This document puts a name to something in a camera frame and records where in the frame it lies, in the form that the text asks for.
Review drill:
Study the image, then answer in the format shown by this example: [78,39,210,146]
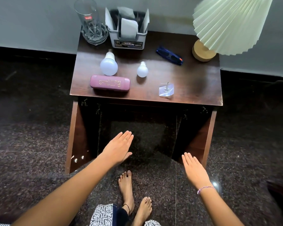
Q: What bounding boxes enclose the person's left hand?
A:
[101,131,134,166]

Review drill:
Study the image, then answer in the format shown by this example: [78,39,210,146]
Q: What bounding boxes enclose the person's right hand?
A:
[182,152,213,190]

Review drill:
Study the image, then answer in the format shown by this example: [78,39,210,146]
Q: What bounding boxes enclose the person's right forearm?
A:
[198,186,245,226]

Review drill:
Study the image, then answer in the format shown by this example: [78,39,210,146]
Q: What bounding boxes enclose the person's left forearm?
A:
[12,153,116,226]

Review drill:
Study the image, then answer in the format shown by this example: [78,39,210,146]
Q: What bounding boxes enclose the person's left foot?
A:
[118,170,135,215]

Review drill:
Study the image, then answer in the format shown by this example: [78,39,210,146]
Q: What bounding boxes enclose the person's foot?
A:
[118,170,135,215]
[132,197,153,226]

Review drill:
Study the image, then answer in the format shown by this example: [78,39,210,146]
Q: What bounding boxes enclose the maroon glasses case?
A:
[90,75,131,92]

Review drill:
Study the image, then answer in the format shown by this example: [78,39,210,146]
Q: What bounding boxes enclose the person's right foot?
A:
[132,197,153,226]

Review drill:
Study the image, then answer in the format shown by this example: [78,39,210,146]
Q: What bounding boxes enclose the dark blue trouser leg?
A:
[112,206,129,226]

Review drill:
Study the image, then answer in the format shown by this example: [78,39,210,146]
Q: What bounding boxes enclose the black white patterned garment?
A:
[89,204,114,226]

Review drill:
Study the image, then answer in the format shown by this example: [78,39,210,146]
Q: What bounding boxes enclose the small white light bulb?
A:
[137,61,149,78]

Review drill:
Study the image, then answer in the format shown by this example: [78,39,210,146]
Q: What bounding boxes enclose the large white light bulb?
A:
[100,49,118,76]

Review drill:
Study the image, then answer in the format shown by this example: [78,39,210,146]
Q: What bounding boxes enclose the dark brown wooden side table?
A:
[65,30,223,175]

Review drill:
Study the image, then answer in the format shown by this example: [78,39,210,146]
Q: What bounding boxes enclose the blue sunglasses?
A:
[156,46,183,66]

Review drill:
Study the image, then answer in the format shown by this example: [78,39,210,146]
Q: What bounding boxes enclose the grey napkin holder box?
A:
[108,9,148,50]

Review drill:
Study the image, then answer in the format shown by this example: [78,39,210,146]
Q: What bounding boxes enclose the grey folded tissue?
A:
[117,7,139,39]

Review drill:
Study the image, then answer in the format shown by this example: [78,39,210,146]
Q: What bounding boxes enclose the tall clear drinking glass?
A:
[74,0,109,45]

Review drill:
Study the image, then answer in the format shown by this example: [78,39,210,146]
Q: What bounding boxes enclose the white paper napkin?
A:
[105,7,115,31]

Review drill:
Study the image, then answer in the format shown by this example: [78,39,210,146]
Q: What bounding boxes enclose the pleated shade table lamp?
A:
[192,0,274,62]

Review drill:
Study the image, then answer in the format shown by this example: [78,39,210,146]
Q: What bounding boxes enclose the purple beaded bracelet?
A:
[197,186,216,195]

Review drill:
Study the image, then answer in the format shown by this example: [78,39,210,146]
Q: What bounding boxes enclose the clear adhesive wall hook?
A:
[159,82,174,98]

